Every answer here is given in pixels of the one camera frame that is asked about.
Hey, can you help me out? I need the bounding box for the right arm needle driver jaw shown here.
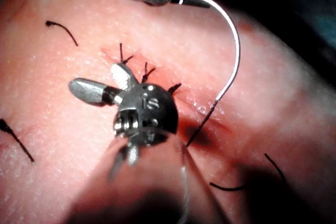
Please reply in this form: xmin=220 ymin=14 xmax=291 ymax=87
xmin=110 ymin=62 xmax=140 ymax=91
xmin=68 ymin=77 xmax=123 ymax=106

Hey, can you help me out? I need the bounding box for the left arm needle driver jaw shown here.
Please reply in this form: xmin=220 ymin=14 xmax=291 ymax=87
xmin=179 ymin=0 xmax=211 ymax=9

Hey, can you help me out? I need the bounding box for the right arm needle driver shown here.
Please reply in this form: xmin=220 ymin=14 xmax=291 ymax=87
xmin=113 ymin=83 xmax=179 ymax=146

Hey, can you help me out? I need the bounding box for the curved steel needle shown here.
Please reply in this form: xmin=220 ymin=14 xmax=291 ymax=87
xmin=188 ymin=0 xmax=241 ymax=103

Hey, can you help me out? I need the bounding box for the black stitching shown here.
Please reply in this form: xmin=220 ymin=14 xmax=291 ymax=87
xmin=119 ymin=42 xmax=183 ymax=95

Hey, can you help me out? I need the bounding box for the tissue pad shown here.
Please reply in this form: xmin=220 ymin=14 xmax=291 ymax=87
xmin=0 ymin=0 xmax=336 ymax=224

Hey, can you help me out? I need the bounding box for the short black thread piece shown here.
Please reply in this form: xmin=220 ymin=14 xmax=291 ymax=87
xmin=45 ymin=20 xmax=79 ymax=47
xmin=0 ymin=118 xmax=36 ymax=164

